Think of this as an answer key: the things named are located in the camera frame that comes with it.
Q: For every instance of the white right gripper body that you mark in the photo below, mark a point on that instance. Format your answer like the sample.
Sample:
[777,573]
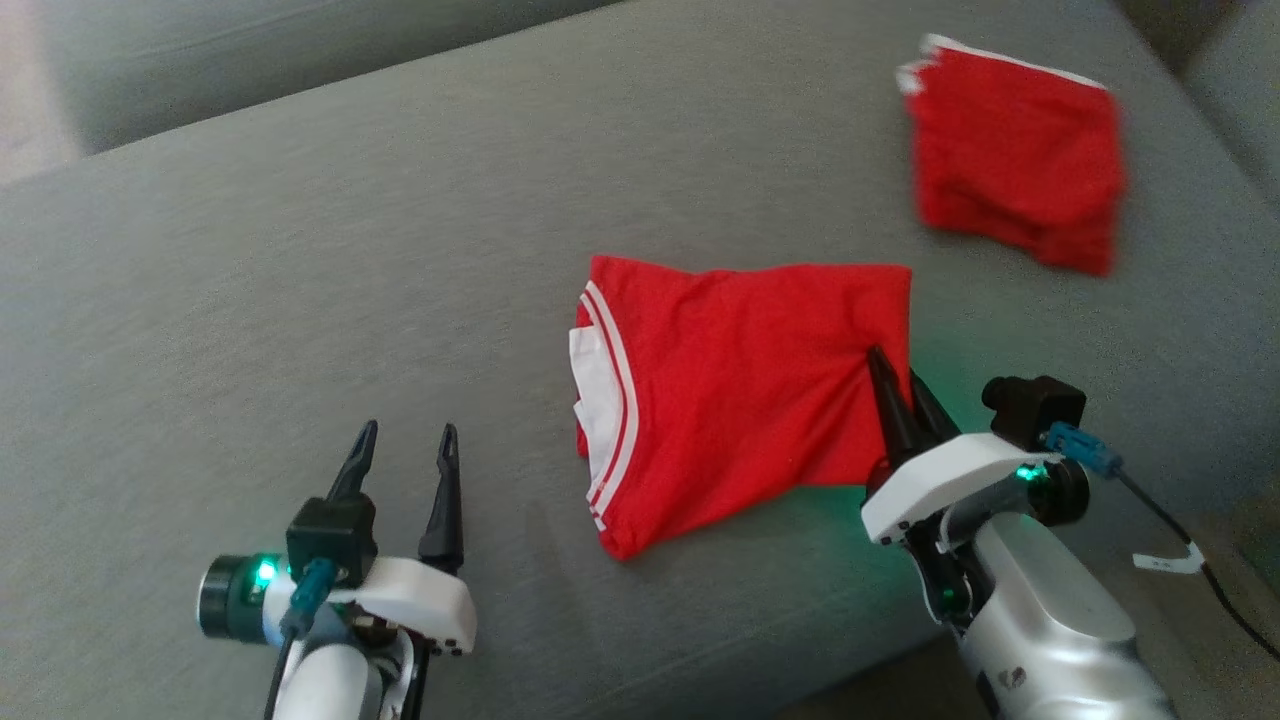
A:
[950,475]

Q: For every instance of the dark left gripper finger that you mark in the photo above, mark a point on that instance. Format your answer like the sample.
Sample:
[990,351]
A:
[445,520]
[355,470]

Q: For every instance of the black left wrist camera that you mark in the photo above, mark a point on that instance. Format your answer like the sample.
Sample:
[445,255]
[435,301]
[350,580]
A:
[330,535]

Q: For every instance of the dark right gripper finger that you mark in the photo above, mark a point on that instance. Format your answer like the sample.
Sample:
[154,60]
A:
[895,420]
[930,420]

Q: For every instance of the red white basketball jersey shirt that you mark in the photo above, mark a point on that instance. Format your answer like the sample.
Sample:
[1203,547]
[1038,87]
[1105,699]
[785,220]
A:
[740,400]

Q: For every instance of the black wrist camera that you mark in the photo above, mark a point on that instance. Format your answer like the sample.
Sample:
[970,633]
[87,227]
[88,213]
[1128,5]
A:
[330,535]
[1035,410]

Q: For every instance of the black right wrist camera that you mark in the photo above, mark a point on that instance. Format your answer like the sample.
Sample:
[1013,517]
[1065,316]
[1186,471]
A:
[1035,410]

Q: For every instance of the large grey sofa ottoman cushion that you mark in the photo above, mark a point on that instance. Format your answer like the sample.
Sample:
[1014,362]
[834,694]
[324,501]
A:
[300,300]

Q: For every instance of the grey sofa seat cushion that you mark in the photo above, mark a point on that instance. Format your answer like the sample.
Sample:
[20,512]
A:
[250,60]

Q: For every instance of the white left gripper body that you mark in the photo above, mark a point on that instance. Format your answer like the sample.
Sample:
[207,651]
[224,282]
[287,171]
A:
[430,600]

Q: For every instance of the red shorts with white trim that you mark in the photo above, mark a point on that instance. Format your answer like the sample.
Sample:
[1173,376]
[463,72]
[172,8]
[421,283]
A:
[1020,160]

